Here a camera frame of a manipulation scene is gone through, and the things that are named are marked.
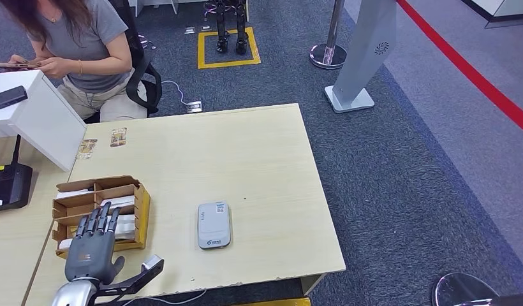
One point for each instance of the brown smartphone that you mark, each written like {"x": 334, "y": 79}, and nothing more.
{"x": 8, "y": 66}

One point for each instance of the chrome stanchion post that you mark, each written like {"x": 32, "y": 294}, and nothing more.
{"x": 328, "y": 56}

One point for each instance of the white display panel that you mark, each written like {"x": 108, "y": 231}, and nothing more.
{"x": 33, "y": 121}

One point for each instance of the person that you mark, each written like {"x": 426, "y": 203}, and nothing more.
{"x": 84, "y": 38}

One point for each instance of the black adapter box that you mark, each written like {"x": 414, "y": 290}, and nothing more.
{"x": 10, "y": 97}

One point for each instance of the gold patterned ID card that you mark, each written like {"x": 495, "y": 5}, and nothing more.
{"x": 118, "y": 137}

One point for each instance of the white cabinet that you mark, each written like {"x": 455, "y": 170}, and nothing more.
{"x": 511, "y": 6}

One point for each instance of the person's left forearm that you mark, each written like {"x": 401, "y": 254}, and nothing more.
{"x": 105, "y": 65}

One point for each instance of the white desk frame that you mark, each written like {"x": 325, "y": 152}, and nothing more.
{"x": 134, "y": 6}

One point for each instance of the chrome round base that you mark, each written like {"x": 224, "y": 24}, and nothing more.
{"x": 460, "y": 291}

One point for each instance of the grey card reader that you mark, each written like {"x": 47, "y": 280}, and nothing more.
{"x": 213, "y": 228}

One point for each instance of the grey kiosk stand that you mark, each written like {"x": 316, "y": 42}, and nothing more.
{"x": 363, "y": 50}

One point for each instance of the black display stand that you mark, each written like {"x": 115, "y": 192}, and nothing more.
{"x": 10, "y": 186}

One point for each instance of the black humanoid robot legs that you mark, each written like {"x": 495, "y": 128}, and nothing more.
{"x": 221, "y": 28}

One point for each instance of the red floor line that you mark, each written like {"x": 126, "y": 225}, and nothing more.
{"x": 468, "y": 71}

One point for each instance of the cardboard organizer box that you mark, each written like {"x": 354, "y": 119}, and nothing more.
{"x": 141, "y": 219}

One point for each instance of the yellow floor tape square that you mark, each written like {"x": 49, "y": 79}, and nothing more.
{"x": 227, "y": 64}
{"x": 282, "y": 303}

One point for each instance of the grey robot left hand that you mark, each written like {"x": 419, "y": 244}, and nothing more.
{"x": 90, "y": 257}

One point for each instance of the person's left hand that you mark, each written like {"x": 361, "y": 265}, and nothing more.
{"x": 58, "y": 67}

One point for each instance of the black office chair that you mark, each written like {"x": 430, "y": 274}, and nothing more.
{"x": 149, "y": 88}

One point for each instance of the white key card sleeve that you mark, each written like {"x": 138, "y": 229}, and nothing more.
{"x": 73, "y": 194}
{"x": 66, "y": 244}
{"x": 126, "y": 231}
{"x": 127, "y": 218}
{"x": 122, "y": 200}

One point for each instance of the person's right hand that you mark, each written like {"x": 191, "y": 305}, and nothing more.
{"x": 22, "y": 60}

